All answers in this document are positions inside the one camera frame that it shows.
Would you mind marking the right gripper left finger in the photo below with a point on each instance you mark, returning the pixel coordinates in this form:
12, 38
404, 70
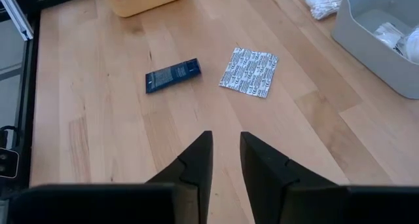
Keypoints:
196, 165

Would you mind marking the small black camera box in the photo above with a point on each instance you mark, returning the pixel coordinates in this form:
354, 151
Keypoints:
8, 163

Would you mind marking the clear bag of cotton swabs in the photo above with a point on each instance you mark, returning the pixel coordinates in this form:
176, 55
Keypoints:
324, 3

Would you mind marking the yellow plastic bin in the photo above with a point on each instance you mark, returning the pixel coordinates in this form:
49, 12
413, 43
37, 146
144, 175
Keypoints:
147, 4

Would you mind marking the grey plastic bin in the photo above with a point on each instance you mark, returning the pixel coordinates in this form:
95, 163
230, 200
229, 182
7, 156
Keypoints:
366, 63

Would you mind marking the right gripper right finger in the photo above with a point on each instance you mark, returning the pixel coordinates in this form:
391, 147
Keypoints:
265, 171

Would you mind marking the printed foil wipe packet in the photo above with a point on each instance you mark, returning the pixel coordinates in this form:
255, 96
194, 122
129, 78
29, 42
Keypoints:
248, 72

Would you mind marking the clear bag of cotton pads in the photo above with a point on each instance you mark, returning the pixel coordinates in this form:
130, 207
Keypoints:
391, 35
413, 45

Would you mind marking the silver bracket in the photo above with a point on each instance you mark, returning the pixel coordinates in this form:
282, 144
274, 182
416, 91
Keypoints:
13, 11

